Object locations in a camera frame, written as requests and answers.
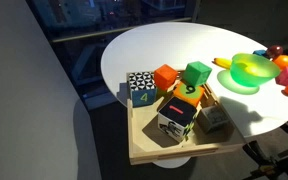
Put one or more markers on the green translucent plastic bowl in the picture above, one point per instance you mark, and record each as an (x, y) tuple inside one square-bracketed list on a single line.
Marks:
[(252, 70)]

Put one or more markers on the round orange fruit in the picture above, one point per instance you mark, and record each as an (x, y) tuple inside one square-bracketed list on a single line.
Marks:
[(281, 61)]

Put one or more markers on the blue number four cube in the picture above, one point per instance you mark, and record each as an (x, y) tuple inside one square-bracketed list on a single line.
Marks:
[(142, 88)]

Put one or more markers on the black and white cube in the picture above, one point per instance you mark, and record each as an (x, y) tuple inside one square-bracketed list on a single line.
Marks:
[(176, 118)]

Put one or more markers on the orange number nine cube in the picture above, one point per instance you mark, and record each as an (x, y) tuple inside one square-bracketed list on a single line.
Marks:
[(188, 93)]

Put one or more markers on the wooden tray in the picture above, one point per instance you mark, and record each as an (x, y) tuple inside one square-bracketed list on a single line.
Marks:
[(149, 144)]

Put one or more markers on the green cube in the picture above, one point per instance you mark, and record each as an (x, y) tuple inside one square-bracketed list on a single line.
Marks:
[(196, 73)]

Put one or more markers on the grey patterned cube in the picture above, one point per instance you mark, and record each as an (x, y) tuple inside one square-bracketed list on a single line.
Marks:
[(211, 119)]

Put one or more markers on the yellow banana toy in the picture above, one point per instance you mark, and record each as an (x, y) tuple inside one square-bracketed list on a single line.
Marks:
[(222, 62)]

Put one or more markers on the teal blue block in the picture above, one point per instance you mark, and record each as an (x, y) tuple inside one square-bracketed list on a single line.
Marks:
[(261, 53)]

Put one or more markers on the dark red plum toy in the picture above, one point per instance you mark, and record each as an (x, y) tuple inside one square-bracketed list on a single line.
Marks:
[(274, 51)]

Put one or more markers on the black clamp with blue grip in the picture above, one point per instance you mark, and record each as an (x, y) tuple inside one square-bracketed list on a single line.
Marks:
[(271, 167)]

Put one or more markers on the white table pedestal base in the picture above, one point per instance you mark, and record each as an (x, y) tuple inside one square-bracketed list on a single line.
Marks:
[(172, 163)]

